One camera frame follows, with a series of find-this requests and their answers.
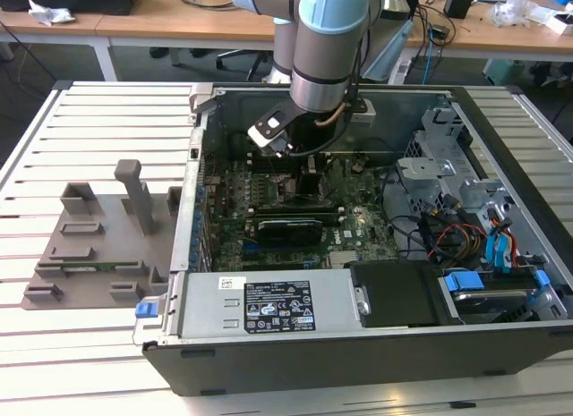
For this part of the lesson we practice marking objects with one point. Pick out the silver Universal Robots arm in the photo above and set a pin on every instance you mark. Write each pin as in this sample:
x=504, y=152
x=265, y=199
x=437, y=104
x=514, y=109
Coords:
x=322, y=44

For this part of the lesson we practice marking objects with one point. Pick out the CPU socket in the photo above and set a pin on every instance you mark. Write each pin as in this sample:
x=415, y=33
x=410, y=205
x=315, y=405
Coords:
x=286, y=188

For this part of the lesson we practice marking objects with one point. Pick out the black RAM slot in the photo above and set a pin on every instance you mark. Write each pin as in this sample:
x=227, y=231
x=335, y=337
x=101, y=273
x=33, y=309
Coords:
x=277, y=164
x=291, y=207
x=329, y=214
x=277, y=170

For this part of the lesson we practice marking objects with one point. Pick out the black cylinder component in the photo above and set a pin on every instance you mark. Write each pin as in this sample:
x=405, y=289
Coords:
x=239, y=145

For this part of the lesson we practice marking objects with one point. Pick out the round coin cell battery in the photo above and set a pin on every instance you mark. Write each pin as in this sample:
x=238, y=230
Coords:
x=358, y=167

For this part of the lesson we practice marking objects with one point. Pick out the green motherboard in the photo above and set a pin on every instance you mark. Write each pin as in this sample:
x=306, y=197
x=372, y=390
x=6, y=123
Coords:
x=358, y=210

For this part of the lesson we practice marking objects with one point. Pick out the black graphics card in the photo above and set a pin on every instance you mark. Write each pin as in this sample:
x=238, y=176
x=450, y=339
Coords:
x=291, y=232

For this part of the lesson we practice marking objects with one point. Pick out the black office chair base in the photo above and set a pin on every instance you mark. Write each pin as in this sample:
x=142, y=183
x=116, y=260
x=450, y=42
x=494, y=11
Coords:
x=237, y=54

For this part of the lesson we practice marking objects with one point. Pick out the pale blue teach pendant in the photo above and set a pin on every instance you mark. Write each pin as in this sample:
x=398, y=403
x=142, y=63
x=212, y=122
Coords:
x=385, y=58

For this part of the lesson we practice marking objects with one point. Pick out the blue expansion slot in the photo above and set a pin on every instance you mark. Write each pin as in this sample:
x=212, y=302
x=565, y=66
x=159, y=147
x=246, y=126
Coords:
x=250, y=247

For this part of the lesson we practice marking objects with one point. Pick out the black expansion slot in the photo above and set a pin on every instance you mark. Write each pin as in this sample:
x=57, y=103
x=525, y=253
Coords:
x=286, y=257

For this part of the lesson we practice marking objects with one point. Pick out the silver drive cage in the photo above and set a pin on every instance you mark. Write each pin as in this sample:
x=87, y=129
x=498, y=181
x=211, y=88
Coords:
x=421, y=174

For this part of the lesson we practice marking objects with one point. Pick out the silver chipset heatsink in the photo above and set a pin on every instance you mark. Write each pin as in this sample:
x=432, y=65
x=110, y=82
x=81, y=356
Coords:
x=344, y=258

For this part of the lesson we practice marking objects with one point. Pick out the black power adapter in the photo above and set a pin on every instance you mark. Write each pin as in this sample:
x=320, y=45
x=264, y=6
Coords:
x=439, y=32

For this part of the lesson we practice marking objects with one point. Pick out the wooden desk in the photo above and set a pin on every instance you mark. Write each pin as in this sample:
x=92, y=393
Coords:
x=492, y=36
x=156, y=22

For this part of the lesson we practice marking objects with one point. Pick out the black plastic bay cover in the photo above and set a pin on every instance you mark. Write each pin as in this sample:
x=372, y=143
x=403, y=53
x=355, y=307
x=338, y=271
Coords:
x=394, y=295

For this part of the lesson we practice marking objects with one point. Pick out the silver power supply unit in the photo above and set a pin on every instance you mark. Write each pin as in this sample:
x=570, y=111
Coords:
x=206, y=304

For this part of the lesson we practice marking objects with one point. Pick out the small black box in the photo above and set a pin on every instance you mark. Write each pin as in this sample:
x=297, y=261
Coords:
x=457, y=5

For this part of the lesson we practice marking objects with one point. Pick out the teal bin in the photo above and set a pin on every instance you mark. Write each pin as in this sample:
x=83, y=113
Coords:
x=503, y=71

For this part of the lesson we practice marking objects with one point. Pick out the hard disk in blue carrier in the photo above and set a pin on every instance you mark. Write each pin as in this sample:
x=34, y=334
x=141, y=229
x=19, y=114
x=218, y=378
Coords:
x=463, y=282

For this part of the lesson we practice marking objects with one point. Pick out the grey parts rack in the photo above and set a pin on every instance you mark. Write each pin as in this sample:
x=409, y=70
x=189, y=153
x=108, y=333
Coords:
x=116, y=255

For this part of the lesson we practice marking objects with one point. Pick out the blue case latch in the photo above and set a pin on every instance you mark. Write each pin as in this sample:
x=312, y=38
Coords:
x=145, y=311

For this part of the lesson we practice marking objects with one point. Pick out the black open PC case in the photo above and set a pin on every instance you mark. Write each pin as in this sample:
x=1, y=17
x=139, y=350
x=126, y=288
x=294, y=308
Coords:
x=358, y=367

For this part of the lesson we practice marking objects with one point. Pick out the clear plastic bag pile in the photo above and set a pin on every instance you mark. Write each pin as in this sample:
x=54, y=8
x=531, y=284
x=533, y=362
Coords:
x=515, y=9

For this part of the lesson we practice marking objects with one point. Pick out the crumpled white paper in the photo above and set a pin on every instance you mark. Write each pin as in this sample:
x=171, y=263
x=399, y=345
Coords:
x=49, y=13

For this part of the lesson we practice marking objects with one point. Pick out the small white box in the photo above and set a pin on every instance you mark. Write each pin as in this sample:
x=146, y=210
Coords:
x=561, y=24

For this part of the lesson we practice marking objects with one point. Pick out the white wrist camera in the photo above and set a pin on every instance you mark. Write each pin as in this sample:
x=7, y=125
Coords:
x=264, y=138

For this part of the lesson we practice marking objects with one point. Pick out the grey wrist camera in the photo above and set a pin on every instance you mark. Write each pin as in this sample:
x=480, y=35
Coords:
x=363, y=114

